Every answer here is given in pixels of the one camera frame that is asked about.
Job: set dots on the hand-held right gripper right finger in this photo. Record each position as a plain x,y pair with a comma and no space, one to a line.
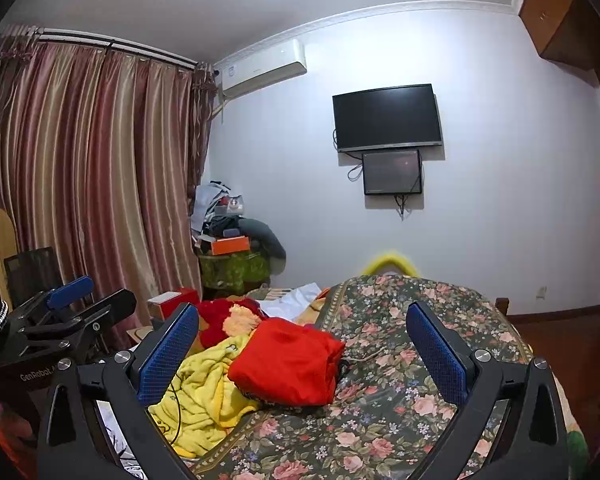
437,355

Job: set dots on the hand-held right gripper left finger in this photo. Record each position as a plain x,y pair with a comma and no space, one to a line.
170,355

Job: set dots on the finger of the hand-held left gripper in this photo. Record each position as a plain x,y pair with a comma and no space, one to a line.
70,291
110,305

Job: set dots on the red garment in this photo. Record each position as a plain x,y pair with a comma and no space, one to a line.
287,362

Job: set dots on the black mesh chair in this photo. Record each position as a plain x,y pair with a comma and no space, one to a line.
32,272

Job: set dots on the yellow fleece blanket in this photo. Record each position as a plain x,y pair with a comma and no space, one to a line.
205,390

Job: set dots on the red box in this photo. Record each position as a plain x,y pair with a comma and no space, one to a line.
177,302

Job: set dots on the red plush blanket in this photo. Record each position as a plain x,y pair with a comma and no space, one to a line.
215,317

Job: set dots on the floral blanket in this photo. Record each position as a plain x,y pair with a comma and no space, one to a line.
380,410

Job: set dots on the tan wooden board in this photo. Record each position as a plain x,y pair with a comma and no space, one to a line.
7,240

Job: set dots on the yellow curved object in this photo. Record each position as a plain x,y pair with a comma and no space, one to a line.
390,262

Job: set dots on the striped pink curtain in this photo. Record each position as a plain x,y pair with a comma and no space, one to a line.
90,185

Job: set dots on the orange box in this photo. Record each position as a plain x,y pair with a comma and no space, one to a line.
230,245

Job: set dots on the orange yellow cloth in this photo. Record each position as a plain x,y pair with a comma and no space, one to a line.
322,305

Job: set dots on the white cloth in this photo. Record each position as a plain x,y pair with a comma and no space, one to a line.
287,300

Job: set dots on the pile of white bags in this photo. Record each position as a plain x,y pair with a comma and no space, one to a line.
210,205

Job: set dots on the grey pillow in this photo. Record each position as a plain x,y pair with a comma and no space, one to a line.
267,242

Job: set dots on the curtain rod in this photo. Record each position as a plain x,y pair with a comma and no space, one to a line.
105,45

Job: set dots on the white air conditioner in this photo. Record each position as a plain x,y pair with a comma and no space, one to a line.
260,67

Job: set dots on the wooden wardrobe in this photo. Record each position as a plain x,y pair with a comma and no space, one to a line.
560,5

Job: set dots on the wooden bed post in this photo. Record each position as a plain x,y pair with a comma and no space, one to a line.
502,305

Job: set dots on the white wall socket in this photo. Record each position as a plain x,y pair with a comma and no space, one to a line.
542,292

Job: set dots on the small black wall monitor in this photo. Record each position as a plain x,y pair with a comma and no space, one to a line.
392,172

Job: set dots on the black wall television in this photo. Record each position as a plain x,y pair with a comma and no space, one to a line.
387,116

